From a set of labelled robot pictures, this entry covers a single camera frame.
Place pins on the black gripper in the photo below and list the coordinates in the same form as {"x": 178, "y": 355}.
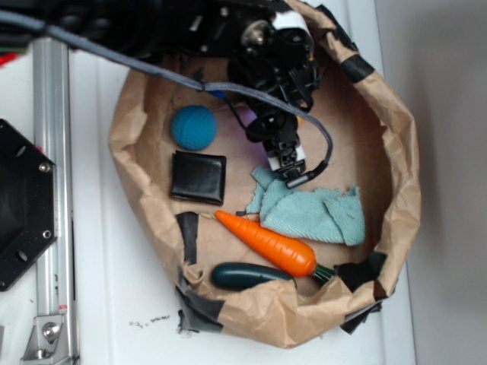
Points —
{"x": 276, "y": 57}

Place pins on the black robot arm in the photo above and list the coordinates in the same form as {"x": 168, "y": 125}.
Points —
{"x": 139, "y": 33}

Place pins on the blue rubber ball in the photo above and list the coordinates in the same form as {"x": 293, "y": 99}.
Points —
{"x": 194, "y": 128}

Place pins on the black folded wallet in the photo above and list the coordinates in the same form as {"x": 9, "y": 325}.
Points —
{"x": 198, "y": 177}

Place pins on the light blue cloth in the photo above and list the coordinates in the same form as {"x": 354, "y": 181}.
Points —
{"x": 323, "y": 215}

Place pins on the brown paper bag tray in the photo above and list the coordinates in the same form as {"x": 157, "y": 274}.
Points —
{"x": 376, "y": 149}

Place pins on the orange plastic carrot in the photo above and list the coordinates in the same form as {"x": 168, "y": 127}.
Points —
{"x": 289, "y": 254}

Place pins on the dark green toy cucumber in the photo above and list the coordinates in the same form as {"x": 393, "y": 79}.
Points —
{"x": 242, "y": 276}

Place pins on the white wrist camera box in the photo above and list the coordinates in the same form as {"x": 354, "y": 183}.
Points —
{"x": 289, "y": 165}

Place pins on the aluminium frame rail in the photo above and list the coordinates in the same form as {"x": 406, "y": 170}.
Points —
{"x": 52, "y": 133}

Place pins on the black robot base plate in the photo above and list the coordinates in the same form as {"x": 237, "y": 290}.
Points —
{"x": 27, "y": 204}

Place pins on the metal corner bracket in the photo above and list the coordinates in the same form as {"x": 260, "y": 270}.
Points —
{"x": 48, "y": 341}

